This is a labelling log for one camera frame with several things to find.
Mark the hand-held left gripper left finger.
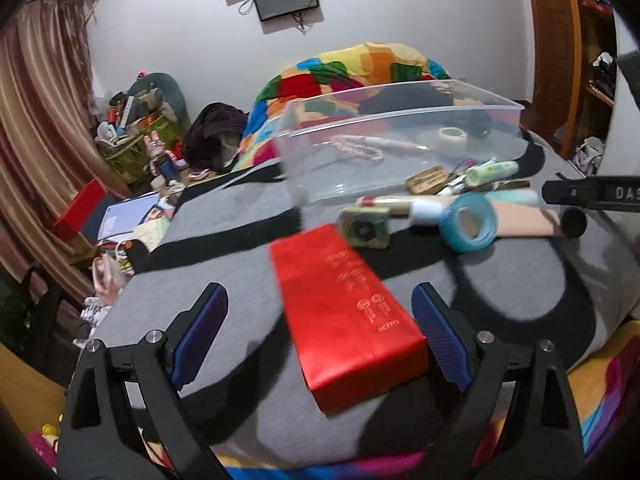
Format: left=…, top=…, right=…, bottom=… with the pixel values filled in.
left=59, top=282, right=230, bottom=480

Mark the dark clothes pile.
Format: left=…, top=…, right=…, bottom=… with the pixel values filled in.
left=181, top=102, right=248, bottom=171

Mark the white tape roll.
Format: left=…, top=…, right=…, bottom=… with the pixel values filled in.
left=438, top=127, right=469, bottom=149

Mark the tan 4B eraser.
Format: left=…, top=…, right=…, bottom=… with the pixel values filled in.
left=405, top=166, right=452, bottom=196

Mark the clear plastic bin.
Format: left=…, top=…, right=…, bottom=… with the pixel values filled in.
left=272, top=79, right=525, bottom=208

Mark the wooden door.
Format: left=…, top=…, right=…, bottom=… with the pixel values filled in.
left=522, top=0, right=583, bottom=161

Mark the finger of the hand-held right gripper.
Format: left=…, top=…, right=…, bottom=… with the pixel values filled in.
left=542, top=175, right=640, bottom=209

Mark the blue notebook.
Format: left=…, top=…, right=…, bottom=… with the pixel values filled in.
left=96, top=195, right=161, bottom=242

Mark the red box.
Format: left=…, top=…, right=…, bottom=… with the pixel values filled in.
left=50, top=178, right=108, bottom=241
left=270, top=223, right=429, bottom=415

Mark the pink bag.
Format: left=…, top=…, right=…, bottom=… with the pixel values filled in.
left=91, top=255, right=136, bottom=306

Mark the pink braided cord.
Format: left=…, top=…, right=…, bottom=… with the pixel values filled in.
left=332, top=135, right=386, bottom=163

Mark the white pen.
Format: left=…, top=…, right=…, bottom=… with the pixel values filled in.
left=340, top=135, right=433, bottom=153

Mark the wooden tube with red band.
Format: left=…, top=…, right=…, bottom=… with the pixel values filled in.
left=356, top=196, right=416, bottom=217

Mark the white shoe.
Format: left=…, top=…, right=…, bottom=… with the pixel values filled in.
left=575, top=137, right=606, bottom=176

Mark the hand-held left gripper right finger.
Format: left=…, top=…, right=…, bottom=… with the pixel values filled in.
left=411, top=281, right=586, bottom=480

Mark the pink rabbit doll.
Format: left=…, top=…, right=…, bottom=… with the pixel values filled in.
left=144, top=131, right=181, bottom=186

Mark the colourful bed sheet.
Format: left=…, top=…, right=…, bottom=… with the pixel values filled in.
left=220, top=317, right=640, bottom=480

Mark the blue tape roll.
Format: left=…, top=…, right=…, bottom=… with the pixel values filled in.
left=439, top=192, right=498, bottom=251

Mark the beige tube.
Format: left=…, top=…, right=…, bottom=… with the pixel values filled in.
left=492, top=204, right=562, bottom=238

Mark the green and white tube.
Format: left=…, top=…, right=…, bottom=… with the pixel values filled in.
left=466, top=160, right=521, bottom=184

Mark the colourful patchwork blanket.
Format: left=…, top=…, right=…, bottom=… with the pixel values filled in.
left=235, top=42, right=453, bottom=171

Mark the teal roll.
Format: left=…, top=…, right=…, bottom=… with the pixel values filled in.
left=487, top=189, right=543, bottom=207

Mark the wooden shelf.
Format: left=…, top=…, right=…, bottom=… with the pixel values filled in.
left=565, top=0, right=621, bottom=161

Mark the green basket with clutter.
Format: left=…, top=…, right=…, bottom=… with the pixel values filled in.
left=102, top=115, right=183, bottom=183

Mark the striped brown curtain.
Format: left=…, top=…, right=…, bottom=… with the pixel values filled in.
left=0, top=0, right=133, bottom=301

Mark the small green square tin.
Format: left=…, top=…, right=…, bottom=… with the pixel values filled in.
left=337, top=206, right=391, bottom=251

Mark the red flat box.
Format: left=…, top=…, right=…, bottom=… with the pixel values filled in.
left=50, top=178, right=108, bottom=241

